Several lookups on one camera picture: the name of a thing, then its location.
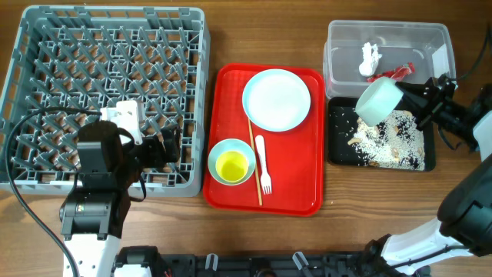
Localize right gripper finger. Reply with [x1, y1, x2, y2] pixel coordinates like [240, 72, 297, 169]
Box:
[401, 94, 425, 115]
[395, 82, 425, 92]

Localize red snack wrapper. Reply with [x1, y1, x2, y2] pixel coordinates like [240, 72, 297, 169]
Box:
[366, 62, 415, 83]

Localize mint green bowl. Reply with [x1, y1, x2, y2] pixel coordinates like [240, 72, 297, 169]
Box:
[355, 77, 404, 127]

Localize white tissue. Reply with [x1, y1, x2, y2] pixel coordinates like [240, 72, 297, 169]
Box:
[358, 42, 382, 77]

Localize rice and nut scraps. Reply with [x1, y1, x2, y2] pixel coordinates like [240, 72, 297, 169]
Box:
[348, 110, 424, 171]

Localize light blue bowl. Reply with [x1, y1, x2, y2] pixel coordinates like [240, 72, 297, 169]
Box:
[208, 138, 255, 186]

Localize white plastic fork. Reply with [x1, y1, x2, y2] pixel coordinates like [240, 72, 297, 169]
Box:
[254, 135, 272, 195]

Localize wooden chopstick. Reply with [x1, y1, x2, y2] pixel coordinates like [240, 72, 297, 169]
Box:
[248, 119, 263, 206]

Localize light blue plate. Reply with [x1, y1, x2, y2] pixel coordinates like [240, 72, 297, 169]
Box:
[241, 68, 311, 132]

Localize yellow plastic cup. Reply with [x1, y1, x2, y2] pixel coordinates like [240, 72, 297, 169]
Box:
[215, 151, 248, 183]

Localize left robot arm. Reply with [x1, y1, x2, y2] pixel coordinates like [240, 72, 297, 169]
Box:
[60, 121, 181, 276]

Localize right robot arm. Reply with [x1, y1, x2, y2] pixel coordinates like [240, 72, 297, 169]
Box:
[355, 75, 491, 276]

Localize black waste tray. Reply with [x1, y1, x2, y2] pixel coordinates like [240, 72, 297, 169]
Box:
[324, 97, 437, 172]

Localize grey dishwasher rack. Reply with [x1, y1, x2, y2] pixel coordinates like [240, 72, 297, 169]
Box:
[1, 5, 210, 197]

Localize clear plastic bin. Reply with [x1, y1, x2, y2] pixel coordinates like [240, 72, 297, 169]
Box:
[323, 20, 457, 98]

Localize red plastic tray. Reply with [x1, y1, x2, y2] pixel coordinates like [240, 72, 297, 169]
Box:
[203, 63, 325, 216]

